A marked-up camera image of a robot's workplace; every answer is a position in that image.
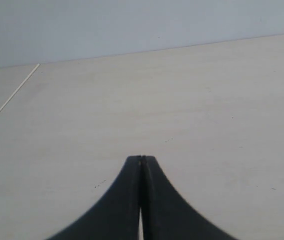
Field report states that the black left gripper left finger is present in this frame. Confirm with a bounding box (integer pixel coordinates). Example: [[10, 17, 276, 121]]
[[50, 155, 142, 240]]

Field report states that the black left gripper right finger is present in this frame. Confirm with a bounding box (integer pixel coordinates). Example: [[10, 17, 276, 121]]
[[140, 156, 234, 240]]

